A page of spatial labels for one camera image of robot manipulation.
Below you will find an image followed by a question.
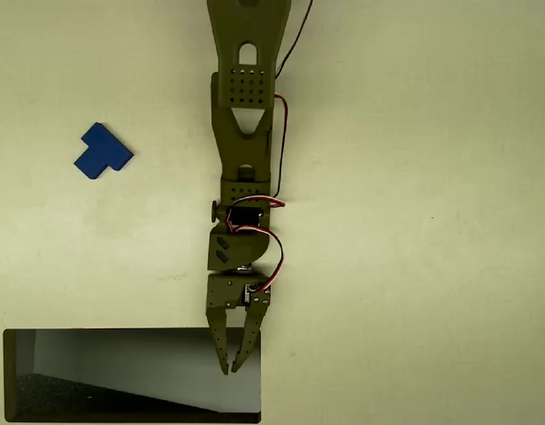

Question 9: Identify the white-red-black servo wire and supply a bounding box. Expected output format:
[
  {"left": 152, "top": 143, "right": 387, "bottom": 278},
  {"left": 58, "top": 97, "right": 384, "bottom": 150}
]
[{"left": 226, "top": 196, "right": 286, "bottom": 297}]

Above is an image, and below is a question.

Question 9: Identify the rectangular dark bin opening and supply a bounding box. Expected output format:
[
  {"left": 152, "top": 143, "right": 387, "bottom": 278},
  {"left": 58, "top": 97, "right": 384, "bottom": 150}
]
[{"left": 2, "top": 327, "right": 263, "bottom": 424}]

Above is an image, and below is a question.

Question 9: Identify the long red-black cable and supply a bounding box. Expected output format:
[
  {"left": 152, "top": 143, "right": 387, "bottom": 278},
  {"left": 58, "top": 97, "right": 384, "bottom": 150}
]
[{"left": 272, "top": 0, "right": 315, "bottom": 200}]

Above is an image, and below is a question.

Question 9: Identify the blue T-shaped block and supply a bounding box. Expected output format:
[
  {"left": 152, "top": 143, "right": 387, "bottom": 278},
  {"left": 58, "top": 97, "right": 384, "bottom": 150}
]
[{"left": 73, "top": 122, "right": 134, "bottom": 181}]

